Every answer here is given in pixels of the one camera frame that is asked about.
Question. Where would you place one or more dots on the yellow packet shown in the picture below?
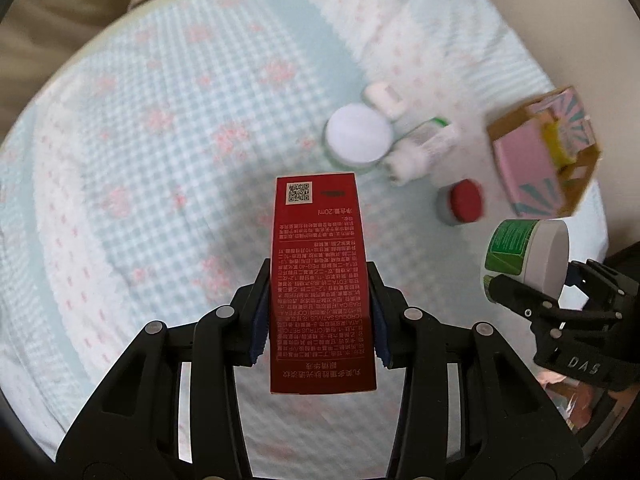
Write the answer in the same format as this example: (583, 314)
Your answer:
(557, 142)

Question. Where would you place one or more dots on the checked blanket with pink flowers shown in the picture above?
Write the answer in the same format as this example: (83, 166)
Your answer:
(150, 160)

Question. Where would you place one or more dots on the small white case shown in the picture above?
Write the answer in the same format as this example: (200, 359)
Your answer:
(382, 97)

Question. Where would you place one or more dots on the red printed carton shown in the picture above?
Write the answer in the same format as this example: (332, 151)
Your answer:
(320, 280)

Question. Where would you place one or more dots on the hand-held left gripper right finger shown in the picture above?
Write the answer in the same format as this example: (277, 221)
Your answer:
(376, 321)

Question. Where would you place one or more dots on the white tube with green label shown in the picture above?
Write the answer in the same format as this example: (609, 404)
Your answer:
(422, 147)

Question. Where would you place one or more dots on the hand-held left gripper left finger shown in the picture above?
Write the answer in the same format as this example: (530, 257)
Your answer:
(260, 312)

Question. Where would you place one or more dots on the small jar with red lid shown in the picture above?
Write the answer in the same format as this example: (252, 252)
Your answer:
(462, 202)

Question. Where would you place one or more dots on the green jar with white lid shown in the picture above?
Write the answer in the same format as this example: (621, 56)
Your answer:
(357, 135)

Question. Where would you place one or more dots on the beige cushion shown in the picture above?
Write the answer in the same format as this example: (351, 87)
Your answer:
(565, 20)

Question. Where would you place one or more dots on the pink flat packet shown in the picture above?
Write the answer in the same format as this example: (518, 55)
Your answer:
(527, 162)

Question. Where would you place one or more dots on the white jar with green label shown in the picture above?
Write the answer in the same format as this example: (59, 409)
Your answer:
(530, 250)

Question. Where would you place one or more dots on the brown cardboard box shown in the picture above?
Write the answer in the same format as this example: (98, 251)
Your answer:
(575, 180)

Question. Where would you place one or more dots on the tan cloth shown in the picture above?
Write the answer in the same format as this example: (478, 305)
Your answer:
(75, 5)

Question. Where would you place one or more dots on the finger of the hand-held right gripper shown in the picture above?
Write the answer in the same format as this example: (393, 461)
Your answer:
(600, 277)
(520, 296)

